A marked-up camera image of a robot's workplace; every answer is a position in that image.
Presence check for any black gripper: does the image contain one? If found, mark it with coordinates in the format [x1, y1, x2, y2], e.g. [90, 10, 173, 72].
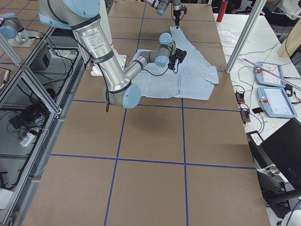
[172, 4, 187, 26]
[168, 48, 187, 73]

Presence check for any light blue button shirt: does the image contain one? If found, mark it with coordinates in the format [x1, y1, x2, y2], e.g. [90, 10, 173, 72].
[133, 26, 219, 101]

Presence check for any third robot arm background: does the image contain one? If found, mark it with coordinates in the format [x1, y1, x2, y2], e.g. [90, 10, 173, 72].
[0, 13, 40, 47]

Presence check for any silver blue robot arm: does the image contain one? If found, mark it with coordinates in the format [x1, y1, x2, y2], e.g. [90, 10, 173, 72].
[144, 0, 187, 29]
[39, 0, 187, 108]

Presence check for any red bottle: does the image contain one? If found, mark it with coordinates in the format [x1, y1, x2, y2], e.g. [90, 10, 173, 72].
[216, 0, 229, 23]

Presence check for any upper blue teach pendant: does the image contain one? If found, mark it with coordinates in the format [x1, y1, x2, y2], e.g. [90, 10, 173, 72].
[254, 61, 285, 88]

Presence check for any blue teach pendant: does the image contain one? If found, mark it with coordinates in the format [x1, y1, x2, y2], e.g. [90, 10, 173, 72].
[257, 86, 298, 119]
[254, 61, 285, 88]

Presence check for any lower blue teach pendant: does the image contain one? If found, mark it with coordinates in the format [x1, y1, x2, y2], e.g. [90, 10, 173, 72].
[257, 86, 298, 119]

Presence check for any grey control box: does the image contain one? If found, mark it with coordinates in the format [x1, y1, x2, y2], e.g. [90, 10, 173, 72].
[30, 45, 51, 70]

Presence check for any black computer monitor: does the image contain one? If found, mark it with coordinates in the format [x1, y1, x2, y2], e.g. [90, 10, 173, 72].
[246, 118, 301, 189]

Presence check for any white power strip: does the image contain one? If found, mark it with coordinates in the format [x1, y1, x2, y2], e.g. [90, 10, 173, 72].
[20, 132, 35, 147]

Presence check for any aluminium frame post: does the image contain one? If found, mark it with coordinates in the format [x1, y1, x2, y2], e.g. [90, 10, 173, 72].
[225, 0, 267, 73]

